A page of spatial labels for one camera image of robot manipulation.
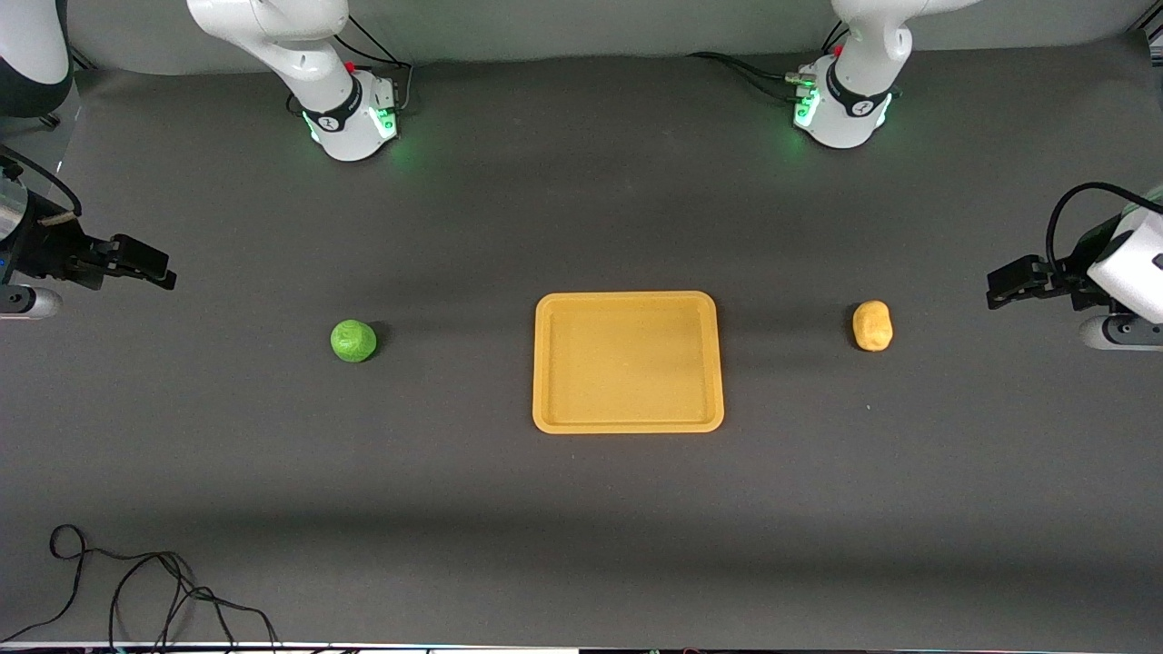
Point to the yellow potato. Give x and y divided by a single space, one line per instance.
872 326

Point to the yellow plastic tray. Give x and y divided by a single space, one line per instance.
627 363

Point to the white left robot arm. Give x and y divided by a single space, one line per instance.
854 109

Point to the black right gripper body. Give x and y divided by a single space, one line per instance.
47 252

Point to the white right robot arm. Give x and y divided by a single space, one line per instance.
300 54

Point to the green apple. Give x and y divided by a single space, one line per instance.
353 341

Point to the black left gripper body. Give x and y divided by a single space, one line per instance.
1070 273

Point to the dark grey table mat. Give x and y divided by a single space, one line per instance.
581 545

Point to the dark metal frame rail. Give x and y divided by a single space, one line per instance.
82 58

